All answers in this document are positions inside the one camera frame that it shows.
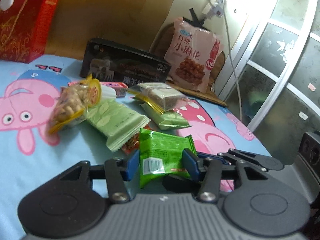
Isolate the red spicy snack packet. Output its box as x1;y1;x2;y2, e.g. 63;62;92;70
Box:
121;129;140;155

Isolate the bright green snack packet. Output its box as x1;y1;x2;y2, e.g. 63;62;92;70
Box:
139;128;196;189

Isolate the pale green leaf-print packet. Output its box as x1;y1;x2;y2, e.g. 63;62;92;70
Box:
86;99;150;152

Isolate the pale green snack packet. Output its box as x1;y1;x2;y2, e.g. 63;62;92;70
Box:
140;103;190;131

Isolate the yellow peanut snack bag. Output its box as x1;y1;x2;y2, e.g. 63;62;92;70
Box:
48;76;102;134

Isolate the pink long candy box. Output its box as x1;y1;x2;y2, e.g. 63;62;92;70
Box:
67;80;129;99

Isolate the clear brown cake packet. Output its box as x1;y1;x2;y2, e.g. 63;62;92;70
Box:
128;82;189;114

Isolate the black speaker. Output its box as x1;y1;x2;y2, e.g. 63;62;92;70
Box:
298;132;319;169

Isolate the sliding glass door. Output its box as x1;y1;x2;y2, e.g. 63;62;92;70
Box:
212;0;319;164

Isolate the Peppa Pig bed sheet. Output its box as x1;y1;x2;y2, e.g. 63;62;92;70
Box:
1;55;268;239

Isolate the black cardboard box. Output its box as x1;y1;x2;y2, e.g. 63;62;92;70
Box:
80;38;171;87

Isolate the pink twisted-dough snack bag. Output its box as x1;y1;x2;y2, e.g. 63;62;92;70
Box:
164;18;223;93

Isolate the brown wooden chair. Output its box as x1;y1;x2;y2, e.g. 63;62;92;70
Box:
150;18;226;106

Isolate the white power strip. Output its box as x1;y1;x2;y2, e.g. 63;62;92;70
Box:
201;0;226;20

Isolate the red gift box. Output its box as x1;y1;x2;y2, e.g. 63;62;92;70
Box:
1;0;59;63

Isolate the white power cable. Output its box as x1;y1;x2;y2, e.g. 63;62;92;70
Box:
206;0;244;122

